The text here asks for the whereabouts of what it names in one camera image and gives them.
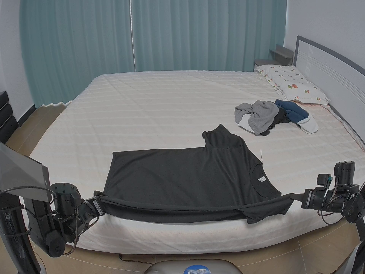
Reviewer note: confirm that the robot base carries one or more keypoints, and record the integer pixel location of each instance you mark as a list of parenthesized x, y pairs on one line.
[(171, 268)]

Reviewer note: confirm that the grey bedside table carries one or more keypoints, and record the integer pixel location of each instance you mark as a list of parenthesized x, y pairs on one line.
[(283, 51)]

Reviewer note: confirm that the pile of clothes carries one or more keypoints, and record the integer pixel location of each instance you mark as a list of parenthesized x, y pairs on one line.
[(262, 116)]

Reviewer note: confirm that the bed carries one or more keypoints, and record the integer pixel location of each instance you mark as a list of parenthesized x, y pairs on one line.
[(156, 104)]

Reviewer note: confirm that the white printed pillow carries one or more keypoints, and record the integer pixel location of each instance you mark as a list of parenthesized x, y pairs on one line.
[(293, 83)]

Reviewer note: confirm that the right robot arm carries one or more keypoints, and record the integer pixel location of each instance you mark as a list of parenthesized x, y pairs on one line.
[(345, 173)]

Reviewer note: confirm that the black T-shirt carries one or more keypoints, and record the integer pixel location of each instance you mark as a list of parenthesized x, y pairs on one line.
[(185, 175)]

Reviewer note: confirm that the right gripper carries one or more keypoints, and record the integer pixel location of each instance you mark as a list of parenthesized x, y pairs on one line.
[(318, 199)]

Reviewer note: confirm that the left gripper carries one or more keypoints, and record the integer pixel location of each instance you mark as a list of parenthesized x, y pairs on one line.
[(91, 208)]

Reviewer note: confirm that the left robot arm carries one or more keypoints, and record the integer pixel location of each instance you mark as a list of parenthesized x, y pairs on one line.
[(20, 170)]

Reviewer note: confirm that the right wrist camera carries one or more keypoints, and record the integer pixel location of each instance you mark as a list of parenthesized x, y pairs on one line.
[(323, 180)]

